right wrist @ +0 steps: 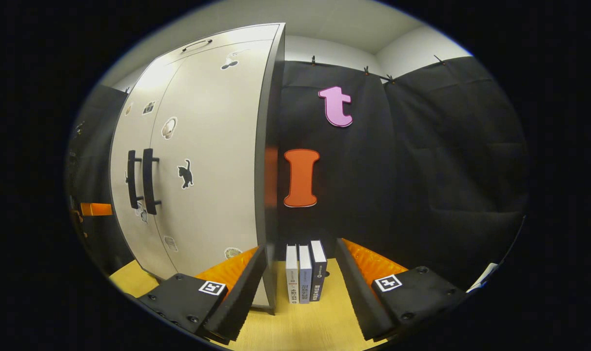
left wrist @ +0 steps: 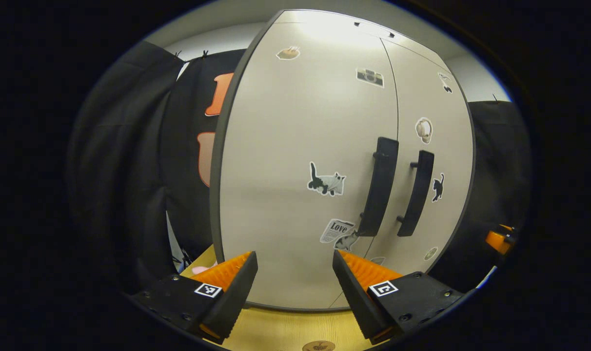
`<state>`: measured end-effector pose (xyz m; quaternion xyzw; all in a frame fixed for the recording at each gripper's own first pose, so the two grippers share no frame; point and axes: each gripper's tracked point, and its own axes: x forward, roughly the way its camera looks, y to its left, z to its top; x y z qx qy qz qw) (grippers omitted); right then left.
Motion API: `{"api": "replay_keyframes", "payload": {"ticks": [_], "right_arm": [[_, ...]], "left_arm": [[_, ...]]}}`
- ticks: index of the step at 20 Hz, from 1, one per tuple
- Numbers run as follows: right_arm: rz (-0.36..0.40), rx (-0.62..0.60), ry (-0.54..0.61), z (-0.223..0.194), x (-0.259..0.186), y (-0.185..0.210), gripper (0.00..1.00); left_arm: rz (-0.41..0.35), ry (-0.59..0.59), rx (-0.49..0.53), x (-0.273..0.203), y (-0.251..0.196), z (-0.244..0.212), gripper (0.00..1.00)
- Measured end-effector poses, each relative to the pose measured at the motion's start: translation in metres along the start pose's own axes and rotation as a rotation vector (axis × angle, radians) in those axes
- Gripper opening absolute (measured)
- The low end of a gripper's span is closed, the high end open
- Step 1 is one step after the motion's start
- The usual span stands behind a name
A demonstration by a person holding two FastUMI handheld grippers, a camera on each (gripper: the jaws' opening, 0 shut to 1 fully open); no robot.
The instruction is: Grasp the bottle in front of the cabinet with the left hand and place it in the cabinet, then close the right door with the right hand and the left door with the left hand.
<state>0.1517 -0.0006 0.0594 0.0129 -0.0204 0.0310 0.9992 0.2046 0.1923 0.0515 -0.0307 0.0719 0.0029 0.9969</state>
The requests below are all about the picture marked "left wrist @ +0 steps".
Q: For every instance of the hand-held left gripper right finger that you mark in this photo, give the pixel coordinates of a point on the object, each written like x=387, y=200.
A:
x=356, y=297

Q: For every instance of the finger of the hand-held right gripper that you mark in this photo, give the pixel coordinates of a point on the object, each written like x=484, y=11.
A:
x=498, y=241

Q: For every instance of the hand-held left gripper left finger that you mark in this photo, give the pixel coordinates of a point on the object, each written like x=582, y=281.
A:
x=229, y=302

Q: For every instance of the white cabinet door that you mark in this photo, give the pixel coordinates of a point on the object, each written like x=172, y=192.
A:
x=285, y=146
x=446, y=146

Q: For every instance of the round brown table sticker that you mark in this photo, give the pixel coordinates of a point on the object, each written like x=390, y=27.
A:
x=319, y=346

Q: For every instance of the white cabinet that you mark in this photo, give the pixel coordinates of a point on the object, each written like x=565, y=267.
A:
x=216, y=195

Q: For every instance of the black backdrop cloth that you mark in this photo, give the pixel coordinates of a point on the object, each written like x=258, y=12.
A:
x=120, y=170

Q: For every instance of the white cabinet drawer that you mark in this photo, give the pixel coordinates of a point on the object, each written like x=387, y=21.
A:
x=334, y=17

